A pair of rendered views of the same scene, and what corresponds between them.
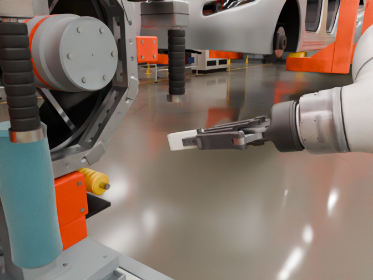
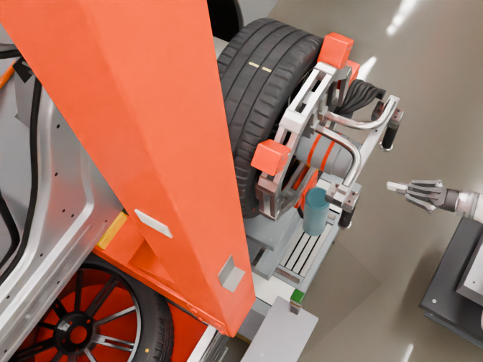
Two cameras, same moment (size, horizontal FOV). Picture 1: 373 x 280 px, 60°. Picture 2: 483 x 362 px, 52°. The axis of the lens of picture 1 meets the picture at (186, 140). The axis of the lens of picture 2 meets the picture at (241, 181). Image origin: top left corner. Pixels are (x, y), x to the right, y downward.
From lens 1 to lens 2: 1.52 m
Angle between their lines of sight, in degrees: 45
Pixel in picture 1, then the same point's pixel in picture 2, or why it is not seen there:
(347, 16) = not seen: outside the picture
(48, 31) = (335, 162)
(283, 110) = (451, 202)
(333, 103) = (471, 210)
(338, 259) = (467, 138)
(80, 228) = not seen: hidden behind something
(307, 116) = (460, 210)
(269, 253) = (412, 136)
